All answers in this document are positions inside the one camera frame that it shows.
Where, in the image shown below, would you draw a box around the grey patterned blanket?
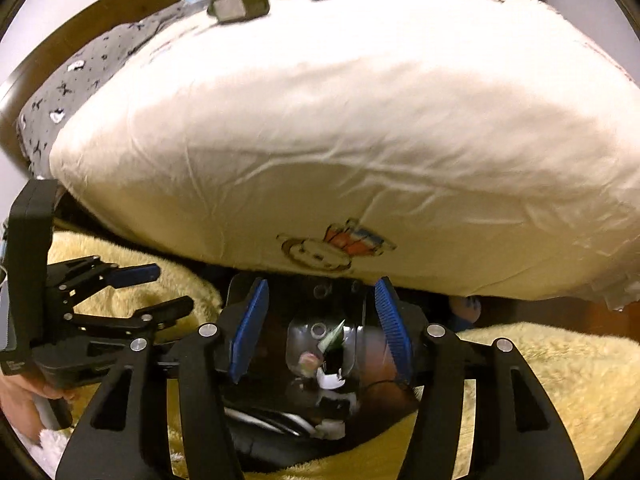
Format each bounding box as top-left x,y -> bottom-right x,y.
16,0 -> 221,182

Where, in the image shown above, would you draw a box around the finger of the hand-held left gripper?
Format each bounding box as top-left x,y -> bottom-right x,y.
46,255 -> 162,313
60,296 -> 196,343

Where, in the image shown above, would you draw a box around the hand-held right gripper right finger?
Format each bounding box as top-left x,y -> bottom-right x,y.
374,276 -> 584,480

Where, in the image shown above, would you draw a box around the person's left hand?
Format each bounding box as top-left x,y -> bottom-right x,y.
0,374 -> 77,442

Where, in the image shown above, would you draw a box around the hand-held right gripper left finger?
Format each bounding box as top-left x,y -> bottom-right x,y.
55,278 -> 271,480

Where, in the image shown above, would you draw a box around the cream cartoon print quilt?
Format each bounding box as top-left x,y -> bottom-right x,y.
48,0 -> 640,305

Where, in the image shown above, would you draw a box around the clear plastic bag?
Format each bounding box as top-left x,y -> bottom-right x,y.
589,267 -> 640,313

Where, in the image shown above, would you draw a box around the large dark green packet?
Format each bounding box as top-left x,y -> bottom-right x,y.
206,0 -> 271,25

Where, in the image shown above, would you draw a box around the yellow fluffy rug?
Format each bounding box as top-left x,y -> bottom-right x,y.
46,232 -> 640,480

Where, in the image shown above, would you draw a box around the brown wooden headboard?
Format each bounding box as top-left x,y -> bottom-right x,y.
0,0 -> 182,161

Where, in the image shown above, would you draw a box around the white fluffy cloth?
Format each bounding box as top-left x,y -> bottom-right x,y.
34,427 -> 77,462

